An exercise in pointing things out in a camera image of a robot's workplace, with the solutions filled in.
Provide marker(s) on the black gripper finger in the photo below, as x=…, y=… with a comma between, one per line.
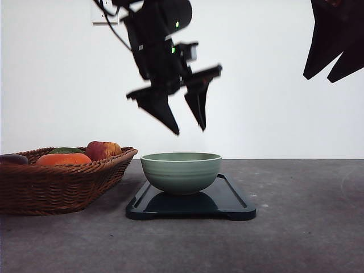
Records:
x=328, y=36
x=352, y=57

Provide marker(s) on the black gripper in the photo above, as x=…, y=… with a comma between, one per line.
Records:
x=163, y=65

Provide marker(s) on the green ceramic bowl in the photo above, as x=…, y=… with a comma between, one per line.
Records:
x=180, y=172

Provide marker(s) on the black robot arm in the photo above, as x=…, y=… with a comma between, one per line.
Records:
x=178, y=14

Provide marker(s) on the brown wicker basket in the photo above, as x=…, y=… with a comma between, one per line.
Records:
x=46, y=181

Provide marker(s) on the red yellow apple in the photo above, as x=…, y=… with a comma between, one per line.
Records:
x=98, y=150

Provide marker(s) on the dark rectangular tray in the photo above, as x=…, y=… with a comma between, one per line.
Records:
x=221, y=200

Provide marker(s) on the green fruit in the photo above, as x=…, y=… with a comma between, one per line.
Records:
x=66, y=150

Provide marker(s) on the orange mandarin fruit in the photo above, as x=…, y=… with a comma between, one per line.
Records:
x=64, y=158

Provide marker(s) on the dark purple fruit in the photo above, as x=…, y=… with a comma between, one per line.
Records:
x=13, y=159

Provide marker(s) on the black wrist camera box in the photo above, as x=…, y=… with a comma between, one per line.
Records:
x=188, y=52

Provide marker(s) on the white wall socket left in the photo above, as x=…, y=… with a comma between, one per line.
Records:
x=98, y=17

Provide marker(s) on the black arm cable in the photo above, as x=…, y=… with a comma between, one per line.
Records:
x=96, y=1

